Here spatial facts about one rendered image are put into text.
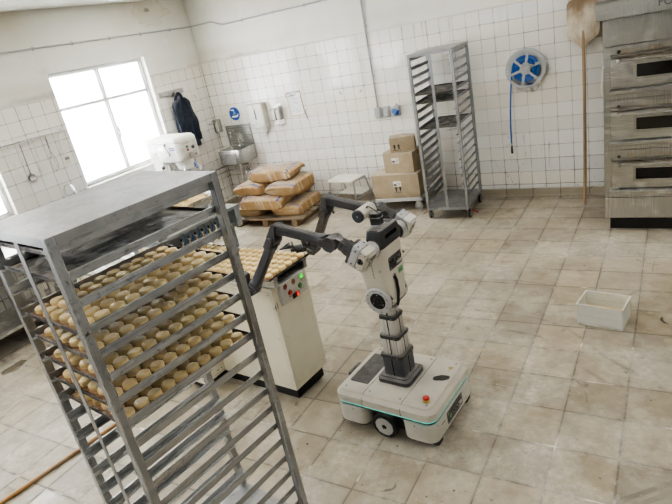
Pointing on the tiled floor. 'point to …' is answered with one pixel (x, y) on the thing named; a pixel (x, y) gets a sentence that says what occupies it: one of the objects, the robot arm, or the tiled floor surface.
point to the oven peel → (576, 21)
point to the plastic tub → (603, 310)
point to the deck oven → (637, 111)
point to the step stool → (351, 186)
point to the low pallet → (282, 217)
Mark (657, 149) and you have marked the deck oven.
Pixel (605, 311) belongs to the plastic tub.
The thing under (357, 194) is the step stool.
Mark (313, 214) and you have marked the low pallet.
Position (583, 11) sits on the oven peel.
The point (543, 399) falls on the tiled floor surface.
